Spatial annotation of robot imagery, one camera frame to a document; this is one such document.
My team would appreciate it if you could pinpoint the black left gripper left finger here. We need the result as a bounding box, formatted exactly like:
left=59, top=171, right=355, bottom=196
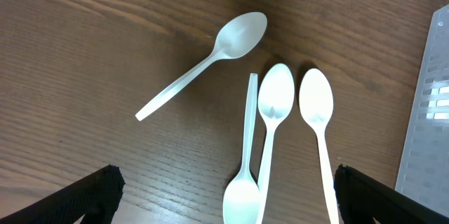
left=1, top=165, right=125, bottom=224

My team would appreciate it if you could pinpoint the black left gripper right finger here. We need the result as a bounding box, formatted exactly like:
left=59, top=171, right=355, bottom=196
left=334, top=164, right=448, bottom=224

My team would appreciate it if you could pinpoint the clear plastic basket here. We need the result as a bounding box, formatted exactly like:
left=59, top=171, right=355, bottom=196
left=395, top=6, right=448, bottom=216

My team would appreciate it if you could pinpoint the white plastic spoon right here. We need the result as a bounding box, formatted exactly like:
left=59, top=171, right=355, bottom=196
left=299, top=68, right=340, bottom=224

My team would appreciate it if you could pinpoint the white plastic spoon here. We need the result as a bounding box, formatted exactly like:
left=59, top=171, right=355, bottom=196
left=299, top=68, right=340, bottom=224
left=257, top=63, right=295, bottom=223

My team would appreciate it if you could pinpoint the white plastic spoon upside-down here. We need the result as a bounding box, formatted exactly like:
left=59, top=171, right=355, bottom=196
left=222, top=73, right=260, bottom=224

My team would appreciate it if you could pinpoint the white plastic spoon middle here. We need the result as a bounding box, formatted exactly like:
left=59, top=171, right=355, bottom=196
left=257, top=63, right=295, bottom=223

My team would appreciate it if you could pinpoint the white plastic spoon angled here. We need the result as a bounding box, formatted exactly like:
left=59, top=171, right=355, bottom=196
left=135, top=12, right=267, bottom=121

